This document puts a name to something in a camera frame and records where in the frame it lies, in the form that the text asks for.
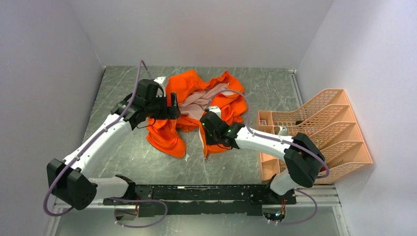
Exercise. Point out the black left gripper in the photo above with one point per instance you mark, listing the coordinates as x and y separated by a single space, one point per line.
170 112

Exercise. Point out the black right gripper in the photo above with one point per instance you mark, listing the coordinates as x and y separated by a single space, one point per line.
209 141

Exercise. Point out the orange jacket with pink lining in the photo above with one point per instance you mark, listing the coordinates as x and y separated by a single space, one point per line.
222 94

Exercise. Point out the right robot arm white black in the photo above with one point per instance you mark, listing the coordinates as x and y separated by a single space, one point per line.
302 158

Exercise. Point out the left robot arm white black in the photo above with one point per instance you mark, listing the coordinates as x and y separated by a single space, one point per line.
70 179

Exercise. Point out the small items in organizer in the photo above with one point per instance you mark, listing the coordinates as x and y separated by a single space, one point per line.
276 128

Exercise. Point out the peach plastic file organizer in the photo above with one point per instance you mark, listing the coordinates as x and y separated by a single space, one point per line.
329 121

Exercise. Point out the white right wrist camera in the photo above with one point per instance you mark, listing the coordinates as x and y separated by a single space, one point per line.
215 112

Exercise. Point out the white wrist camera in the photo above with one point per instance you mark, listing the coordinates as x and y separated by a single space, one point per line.
215 112
162 81

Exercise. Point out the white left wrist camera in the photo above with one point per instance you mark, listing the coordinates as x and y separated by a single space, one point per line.
162 81

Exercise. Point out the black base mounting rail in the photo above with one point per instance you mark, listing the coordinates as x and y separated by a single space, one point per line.
249 199

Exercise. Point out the aluminium frame rail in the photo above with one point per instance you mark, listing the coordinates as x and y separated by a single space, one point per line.
317 212

